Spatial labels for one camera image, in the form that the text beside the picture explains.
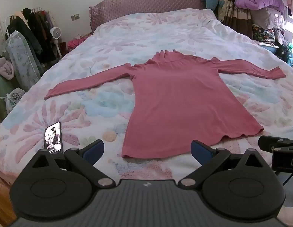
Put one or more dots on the white standing fan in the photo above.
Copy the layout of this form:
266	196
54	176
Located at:
55	33

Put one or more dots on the pink fluffy cloth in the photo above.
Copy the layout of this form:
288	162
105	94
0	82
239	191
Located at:
3	67

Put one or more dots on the pink turtleneck top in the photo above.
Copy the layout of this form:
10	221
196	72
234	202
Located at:
174	99

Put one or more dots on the black smartphone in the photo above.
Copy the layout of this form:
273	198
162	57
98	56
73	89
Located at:
53	138

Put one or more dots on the floral fleece blanket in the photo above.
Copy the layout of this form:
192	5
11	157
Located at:
137	40

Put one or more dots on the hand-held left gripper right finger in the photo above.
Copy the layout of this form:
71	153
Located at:
200	151

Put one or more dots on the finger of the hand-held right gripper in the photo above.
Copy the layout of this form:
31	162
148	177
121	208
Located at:
278	143

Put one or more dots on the pink quilted headboard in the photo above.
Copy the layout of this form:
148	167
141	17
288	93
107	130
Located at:
146	4

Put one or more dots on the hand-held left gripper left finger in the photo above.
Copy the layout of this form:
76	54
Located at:
94	149

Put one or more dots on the pale floral garment bag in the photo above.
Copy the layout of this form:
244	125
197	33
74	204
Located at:
22	59

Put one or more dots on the rack of dark clothes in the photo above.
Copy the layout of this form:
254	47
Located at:
33	33

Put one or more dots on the grey pillow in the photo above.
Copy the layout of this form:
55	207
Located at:
267	17

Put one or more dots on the white plastic bag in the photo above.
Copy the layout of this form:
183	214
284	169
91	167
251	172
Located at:
15	99

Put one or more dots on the wall socket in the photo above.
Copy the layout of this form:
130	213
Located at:
75	17

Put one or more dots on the brown striped curtain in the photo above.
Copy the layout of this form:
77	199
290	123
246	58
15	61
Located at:
238	19

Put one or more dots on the magenta cloth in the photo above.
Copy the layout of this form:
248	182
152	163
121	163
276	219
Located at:
76	42

